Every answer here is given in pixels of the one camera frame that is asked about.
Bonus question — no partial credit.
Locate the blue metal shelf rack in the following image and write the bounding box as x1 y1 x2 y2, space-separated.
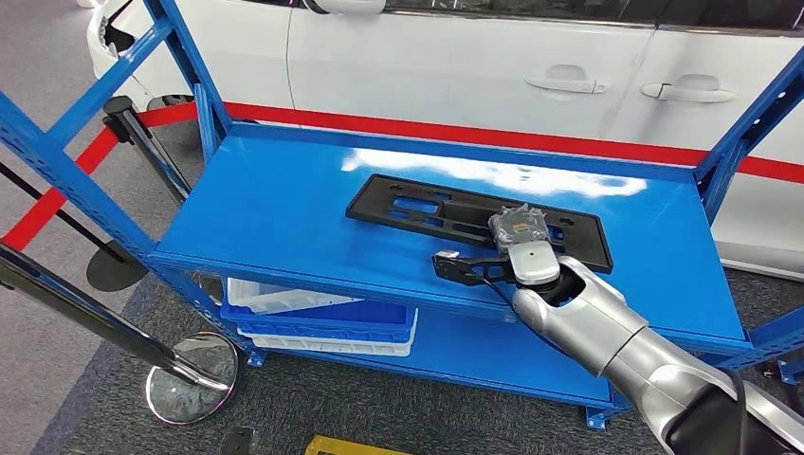
0 0 804 431

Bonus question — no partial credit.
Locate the white car door handle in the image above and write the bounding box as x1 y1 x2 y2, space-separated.
524 64 611 96
640 74 738 103

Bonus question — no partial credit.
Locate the white car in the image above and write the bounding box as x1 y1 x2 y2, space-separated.
75 0 804 281

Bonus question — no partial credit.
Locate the black pole with round base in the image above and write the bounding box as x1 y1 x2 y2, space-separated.
0 161 149 293

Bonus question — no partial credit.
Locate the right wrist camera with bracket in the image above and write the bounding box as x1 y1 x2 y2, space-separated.
431 249 522 289

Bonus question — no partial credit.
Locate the blue plastic bin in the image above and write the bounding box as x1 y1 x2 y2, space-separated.
221 300 419 343

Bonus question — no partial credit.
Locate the red barrier belt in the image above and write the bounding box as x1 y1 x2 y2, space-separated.
3 101 804 252

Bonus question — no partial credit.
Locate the blue metal cart frame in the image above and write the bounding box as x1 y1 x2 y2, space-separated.
778 357 804 386

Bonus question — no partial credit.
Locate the black robot body part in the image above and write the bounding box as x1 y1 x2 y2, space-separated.
219 427 259 455

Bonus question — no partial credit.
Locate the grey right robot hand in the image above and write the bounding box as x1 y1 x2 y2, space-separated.
488 204 555 256

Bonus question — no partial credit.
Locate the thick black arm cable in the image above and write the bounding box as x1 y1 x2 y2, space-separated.
722 370 750 455

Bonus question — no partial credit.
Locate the long black plastic part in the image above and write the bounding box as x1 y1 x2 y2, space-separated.
345 174 613 274

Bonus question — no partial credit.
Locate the yellow floor tape square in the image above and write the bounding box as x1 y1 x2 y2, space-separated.
305 434 410 455

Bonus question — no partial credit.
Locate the chrome stanchion post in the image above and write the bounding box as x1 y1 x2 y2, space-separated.
0 245 240 427
103 96 192 206

